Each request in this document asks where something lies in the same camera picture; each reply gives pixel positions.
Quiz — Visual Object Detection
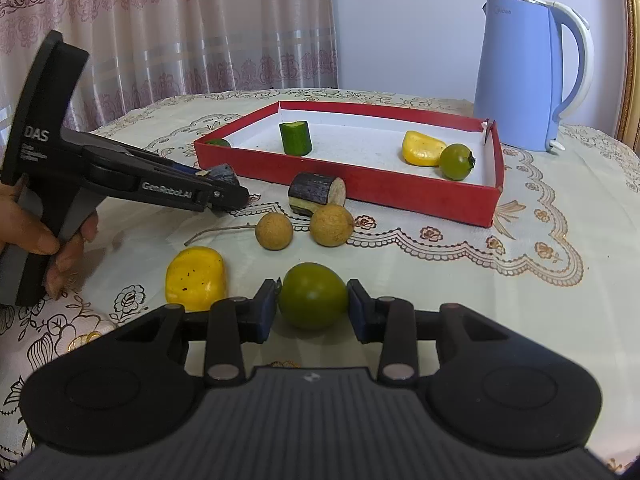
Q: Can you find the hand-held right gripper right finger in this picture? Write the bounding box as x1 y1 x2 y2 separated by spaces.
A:
346 278 506 386

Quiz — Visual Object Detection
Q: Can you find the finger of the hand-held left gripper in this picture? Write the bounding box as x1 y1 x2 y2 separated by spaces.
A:
117 145 209 179
205 182 250 217

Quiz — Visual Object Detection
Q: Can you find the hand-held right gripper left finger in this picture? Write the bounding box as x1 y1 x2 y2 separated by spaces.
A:
119 277 281 387

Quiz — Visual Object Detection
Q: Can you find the purple eggplant piece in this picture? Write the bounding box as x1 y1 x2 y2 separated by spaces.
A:
207 162 239 187
287 172 347 209

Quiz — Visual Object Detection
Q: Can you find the green tomato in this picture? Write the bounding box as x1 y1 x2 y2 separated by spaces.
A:
439 143 477 181
278 262 349 331

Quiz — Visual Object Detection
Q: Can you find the brown longan with stem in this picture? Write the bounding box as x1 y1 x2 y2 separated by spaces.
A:
184 211 295 251

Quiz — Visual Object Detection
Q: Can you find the yellow pepper piece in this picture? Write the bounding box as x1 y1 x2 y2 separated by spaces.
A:
401 130 447 166
165 246 227 312

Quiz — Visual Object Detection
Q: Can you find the red cardboard box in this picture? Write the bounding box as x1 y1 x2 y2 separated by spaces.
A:
193 101 502 228

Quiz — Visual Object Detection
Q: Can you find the person's left hand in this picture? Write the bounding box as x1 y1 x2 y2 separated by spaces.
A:
0 183 99 302

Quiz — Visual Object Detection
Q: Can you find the cream gold-patterned tablecloth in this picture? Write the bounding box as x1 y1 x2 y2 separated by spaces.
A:
0 89 640 480

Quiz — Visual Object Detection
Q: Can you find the beige floral curtain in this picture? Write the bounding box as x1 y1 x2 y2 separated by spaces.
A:
0 0 338 136

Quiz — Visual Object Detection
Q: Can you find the light blue electric kettle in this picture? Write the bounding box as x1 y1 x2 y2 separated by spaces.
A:
472 0 595 153

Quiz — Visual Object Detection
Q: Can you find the gold frame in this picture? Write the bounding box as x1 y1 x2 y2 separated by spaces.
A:
617 0 640 143

